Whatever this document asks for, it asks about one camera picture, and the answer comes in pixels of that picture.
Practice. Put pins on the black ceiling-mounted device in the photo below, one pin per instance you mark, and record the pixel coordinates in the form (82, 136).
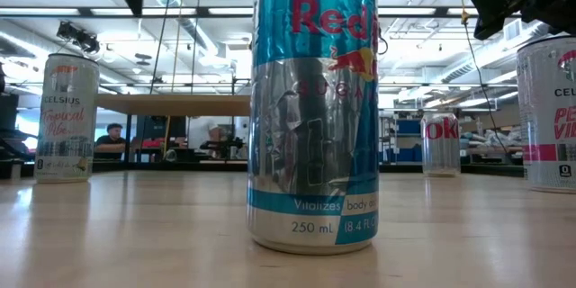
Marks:
(78, 38)

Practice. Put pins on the white Celsius Tropical Vibe can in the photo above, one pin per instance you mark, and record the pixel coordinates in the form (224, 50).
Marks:
(67, 117)

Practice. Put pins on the black equipment box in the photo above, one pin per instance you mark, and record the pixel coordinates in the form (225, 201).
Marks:
(8, 112)

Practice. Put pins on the red box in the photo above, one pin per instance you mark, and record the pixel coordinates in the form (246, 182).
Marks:
(153, 143)

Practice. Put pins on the white Celsius Peach Vibe can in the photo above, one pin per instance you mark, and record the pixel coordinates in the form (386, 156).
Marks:
(549, 121)

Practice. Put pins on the black aluminium table frame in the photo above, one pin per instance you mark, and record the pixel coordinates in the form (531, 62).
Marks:
(157, 167)

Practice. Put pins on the white air vent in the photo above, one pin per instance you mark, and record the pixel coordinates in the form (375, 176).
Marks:
(513, 30)

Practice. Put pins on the wooden workbench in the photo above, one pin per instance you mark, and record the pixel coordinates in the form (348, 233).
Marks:
(490, 149)

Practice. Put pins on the white bag pile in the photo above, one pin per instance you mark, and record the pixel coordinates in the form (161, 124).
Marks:
(499, 137)

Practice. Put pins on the black curved tube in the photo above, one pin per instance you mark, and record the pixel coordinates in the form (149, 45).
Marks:
(13, 146)

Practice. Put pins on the blue storage bin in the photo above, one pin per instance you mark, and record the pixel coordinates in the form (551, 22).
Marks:
(408, 127)
(405, 155)

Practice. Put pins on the person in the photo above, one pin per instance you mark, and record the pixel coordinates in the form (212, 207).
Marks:
(110, 141)
(215, 135)

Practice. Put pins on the black background robot arm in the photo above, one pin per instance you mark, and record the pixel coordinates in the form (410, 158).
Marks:
(222, 146)

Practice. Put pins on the dented blue Red Bull can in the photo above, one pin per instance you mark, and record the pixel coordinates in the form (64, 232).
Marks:
(310, 144)

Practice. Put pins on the silver Diet Coke can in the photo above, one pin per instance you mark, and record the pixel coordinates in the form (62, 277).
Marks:
(441, 153)

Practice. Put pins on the black overhead light beam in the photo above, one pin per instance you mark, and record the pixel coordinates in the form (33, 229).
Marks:
(441, 11)

